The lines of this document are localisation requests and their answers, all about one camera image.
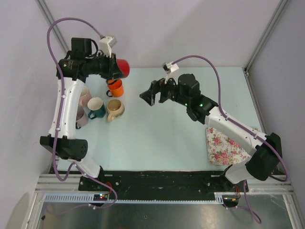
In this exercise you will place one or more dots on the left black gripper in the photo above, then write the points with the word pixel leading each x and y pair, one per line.
pixel 113 72

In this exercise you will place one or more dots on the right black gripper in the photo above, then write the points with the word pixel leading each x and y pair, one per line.
pixel 160 85

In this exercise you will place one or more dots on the red round object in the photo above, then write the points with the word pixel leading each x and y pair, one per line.
pixel 124 67

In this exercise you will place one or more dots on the orange mug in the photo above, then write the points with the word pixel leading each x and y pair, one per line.
pixel 115 88

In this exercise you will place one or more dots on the cream mug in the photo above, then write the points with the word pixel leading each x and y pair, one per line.
pixel 115 109

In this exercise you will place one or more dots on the dark green mug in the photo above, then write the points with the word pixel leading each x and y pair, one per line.
pixel 96 107

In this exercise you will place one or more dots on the pink mug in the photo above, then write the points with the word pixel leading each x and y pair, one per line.
pixel 85 97

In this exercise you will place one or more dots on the purple mug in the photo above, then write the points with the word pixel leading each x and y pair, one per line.
pixel 81 118

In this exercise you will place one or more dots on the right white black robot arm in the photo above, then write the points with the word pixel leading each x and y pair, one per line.
pixel 264 150

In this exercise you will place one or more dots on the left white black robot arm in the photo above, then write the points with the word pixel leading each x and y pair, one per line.
pixel 72 72

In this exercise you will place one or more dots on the floral tray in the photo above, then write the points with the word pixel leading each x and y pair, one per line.
pixel 223 151

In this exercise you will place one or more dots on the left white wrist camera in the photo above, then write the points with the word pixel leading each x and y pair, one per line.
pixel 106 43

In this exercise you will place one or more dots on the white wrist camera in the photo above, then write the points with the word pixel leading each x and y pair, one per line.
pixel 170 68
pixel 106 43

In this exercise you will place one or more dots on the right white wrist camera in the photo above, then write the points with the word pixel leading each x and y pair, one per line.
pixel 170 68

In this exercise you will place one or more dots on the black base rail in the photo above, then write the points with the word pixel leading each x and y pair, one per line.
pixel 161 185

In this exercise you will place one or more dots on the left aluminium frame post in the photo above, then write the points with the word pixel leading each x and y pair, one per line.
pixel 50 20

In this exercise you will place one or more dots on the aluminium frame post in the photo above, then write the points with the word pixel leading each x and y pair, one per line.
pixel 50 20
pixel 274 20

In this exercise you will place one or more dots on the grey cable duct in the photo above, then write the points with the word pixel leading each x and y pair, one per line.
pixel 99 198

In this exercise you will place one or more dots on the front aluminium frame rail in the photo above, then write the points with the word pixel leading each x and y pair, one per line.
pixel 50 183

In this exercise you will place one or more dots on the right aluminium frame post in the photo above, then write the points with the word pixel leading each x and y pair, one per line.
pixel 274 20

